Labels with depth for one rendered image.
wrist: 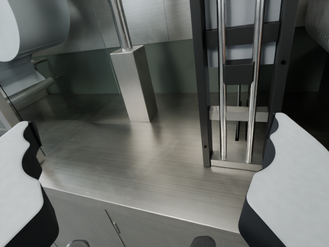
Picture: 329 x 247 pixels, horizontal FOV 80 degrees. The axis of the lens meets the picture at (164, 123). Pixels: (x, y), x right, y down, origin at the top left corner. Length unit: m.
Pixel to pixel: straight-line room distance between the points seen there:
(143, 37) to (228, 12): 0.58
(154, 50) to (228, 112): 0.57
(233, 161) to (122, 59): 0.47
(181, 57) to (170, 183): 0.57
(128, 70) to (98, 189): 0.39
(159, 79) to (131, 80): 0.29
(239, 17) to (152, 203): 0.42
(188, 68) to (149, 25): 0.24
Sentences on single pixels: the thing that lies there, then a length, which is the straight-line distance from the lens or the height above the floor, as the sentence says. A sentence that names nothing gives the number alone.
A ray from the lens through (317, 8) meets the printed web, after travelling 0.67.
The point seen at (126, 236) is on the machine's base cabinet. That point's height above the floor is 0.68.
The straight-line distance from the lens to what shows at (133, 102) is 0.76.
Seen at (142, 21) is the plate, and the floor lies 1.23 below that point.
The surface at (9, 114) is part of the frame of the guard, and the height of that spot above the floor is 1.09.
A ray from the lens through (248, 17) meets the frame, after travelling 0.42.
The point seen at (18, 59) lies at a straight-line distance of 0.76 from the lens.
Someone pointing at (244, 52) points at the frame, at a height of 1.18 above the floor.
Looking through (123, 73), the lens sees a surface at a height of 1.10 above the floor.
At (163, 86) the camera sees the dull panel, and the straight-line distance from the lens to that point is 0.99.
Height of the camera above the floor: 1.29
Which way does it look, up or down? 32 degrees down
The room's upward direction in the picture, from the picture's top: 11 degrees counter-clockwise
